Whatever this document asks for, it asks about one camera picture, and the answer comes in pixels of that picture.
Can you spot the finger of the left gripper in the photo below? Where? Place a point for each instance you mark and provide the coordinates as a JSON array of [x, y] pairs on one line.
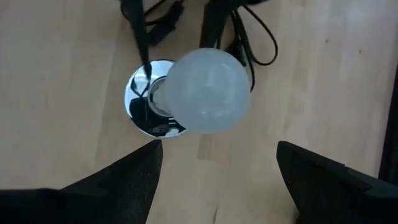
[[214, 25], [138, 28]]

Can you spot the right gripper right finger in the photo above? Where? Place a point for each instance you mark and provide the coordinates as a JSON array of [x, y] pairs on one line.
[[335, 199]]

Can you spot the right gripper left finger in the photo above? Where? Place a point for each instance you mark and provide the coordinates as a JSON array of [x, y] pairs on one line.
[[109, 199]]

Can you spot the white lightbulb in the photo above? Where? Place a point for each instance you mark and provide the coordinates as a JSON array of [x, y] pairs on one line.
[[208, 90]]

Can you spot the chrome lamp base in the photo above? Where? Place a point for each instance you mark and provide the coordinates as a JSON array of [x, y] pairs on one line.
[[138, 102]]

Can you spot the black aluminium table frame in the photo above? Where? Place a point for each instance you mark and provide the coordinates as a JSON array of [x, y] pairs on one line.
[[392, 140]]

